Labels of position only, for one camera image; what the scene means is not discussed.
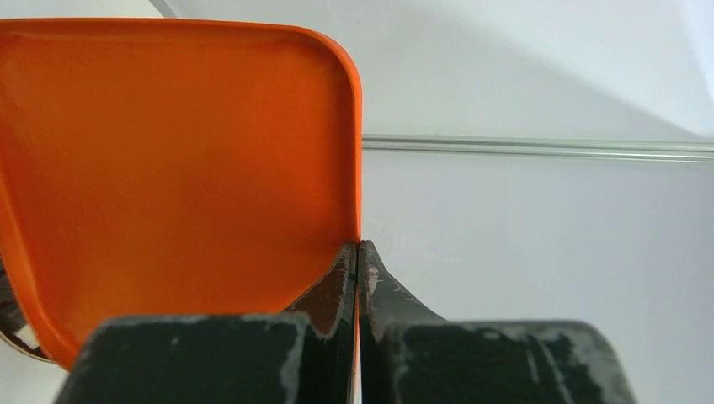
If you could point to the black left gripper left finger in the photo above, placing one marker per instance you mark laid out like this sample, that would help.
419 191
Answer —
303 354

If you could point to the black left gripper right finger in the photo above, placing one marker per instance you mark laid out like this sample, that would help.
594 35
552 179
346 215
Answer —
409 354

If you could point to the orange box lid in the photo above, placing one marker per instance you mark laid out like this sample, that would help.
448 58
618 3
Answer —
171 166

